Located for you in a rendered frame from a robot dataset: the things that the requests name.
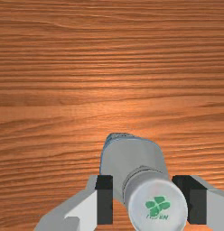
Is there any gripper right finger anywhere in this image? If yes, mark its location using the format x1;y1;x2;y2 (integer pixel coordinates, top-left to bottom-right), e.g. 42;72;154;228
172;175;224;231

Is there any clear bottle with white cap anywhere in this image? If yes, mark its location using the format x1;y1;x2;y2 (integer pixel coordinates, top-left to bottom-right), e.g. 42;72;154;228
99;132;189;231

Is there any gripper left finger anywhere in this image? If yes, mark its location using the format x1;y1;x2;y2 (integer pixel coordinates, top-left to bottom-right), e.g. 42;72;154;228
33;174;114;231

